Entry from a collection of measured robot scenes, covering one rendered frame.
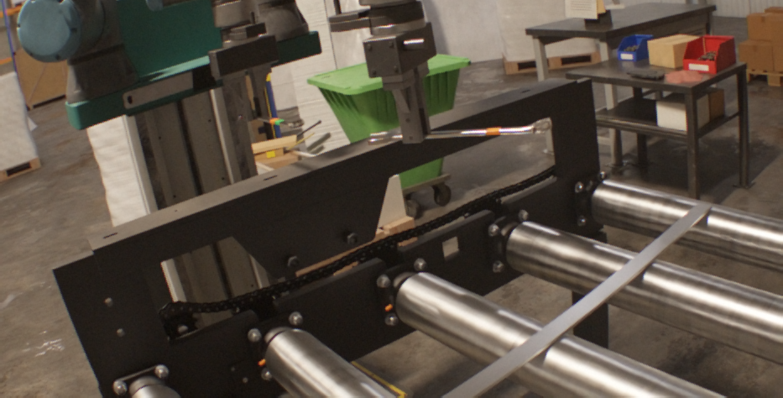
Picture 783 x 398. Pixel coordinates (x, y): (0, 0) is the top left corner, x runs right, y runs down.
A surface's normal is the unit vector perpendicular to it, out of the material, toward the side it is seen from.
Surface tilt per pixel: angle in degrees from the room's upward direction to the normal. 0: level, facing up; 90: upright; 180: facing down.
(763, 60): 90
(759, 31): 90
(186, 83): 90
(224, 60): 90
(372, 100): 100
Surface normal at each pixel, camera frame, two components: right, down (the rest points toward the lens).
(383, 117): 0.46, 0.36
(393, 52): -0.37, 0.33
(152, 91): 0.59, 0.15
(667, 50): -0.91, 0.26
